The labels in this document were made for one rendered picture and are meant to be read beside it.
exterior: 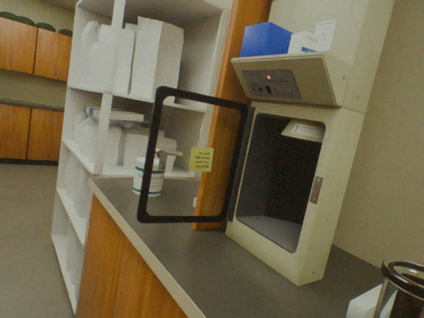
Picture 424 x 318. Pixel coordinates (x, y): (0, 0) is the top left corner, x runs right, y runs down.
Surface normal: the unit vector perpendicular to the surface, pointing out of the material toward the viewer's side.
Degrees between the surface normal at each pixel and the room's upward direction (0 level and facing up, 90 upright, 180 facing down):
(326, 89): 135
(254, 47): 90
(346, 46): 90
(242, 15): 90
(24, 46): 90
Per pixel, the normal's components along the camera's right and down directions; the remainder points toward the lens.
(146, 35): 0.29, 0.08
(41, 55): 0.56, 0.22
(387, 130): -0.80, -0.07
